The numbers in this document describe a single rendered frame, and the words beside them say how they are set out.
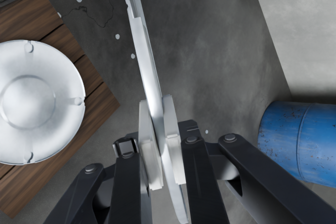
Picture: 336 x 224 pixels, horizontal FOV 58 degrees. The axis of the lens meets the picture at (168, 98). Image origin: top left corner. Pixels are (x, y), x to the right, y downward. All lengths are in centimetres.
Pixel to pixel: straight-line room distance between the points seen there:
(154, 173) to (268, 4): 222
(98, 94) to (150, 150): 72
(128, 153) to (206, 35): 167
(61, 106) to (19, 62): 14
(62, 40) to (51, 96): 15
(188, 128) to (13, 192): 68
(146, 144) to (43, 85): 64
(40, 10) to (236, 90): 150
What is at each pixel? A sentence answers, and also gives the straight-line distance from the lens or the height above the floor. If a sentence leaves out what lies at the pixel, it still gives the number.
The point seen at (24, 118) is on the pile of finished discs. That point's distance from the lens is 77.
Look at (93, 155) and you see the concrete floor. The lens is 132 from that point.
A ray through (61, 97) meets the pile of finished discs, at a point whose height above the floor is 36.
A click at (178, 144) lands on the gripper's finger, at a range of 16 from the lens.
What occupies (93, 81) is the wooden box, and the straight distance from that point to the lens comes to 87.
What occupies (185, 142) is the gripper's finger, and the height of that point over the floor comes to 99.
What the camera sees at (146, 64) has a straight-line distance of 18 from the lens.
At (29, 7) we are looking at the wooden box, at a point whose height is 35.
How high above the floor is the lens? 109
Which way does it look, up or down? 44 degrees down
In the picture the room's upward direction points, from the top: 94 degrees clockwise
